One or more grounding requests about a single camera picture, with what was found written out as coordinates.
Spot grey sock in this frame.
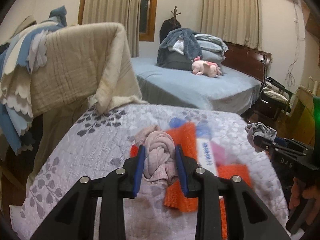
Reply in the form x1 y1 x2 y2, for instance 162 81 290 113
245 122 277 153

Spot pink paper piece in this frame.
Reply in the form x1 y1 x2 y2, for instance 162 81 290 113
210 141 227 166

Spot pink knotted cloth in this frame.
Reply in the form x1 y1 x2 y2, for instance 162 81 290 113
135 125 178 185

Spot orange textured cloth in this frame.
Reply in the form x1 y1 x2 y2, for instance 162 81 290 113
130 122 253 213

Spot blue plastic bag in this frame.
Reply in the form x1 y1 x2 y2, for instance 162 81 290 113
169 117 213 140

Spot right hand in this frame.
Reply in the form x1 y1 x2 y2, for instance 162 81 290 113
289 177 320 225

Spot black metal chair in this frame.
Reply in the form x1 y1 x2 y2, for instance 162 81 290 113
253 53 292 121

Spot floral lavender quilt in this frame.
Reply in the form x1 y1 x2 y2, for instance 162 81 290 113
10 105 289 239

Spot dark wooden headboard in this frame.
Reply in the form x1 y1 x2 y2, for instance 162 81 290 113
222 42 272 82

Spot pink plush toy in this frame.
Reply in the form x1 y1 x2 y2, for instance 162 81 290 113
191 56 222 77

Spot right beige curtain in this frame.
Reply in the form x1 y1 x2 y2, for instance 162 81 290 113
200 0 262 50

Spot beige curtain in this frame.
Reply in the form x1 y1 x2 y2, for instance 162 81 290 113
200 0 262 50
81 0 140 57

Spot blue bed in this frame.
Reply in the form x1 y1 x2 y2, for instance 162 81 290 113
131 57 261 115

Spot dark blue fleece blanket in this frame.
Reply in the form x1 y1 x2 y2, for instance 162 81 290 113
157 28 202 66

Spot beige blanket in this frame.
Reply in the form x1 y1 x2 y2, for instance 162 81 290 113
31 22 143 116

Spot pile of folded bedding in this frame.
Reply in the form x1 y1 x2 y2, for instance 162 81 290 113
156 34 228 71

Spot blue white scalloped blanket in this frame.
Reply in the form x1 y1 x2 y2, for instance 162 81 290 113
1 6 67 155

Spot wooden coat rack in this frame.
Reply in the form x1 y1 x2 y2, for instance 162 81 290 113
159 6 182 43

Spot left beige curtain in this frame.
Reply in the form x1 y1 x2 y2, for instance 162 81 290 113
81 0 140 57

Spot wooden framed window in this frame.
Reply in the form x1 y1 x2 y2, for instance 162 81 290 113
139 0 157 42

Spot hanging white cables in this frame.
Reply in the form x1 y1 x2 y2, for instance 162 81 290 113
285 0 307 88

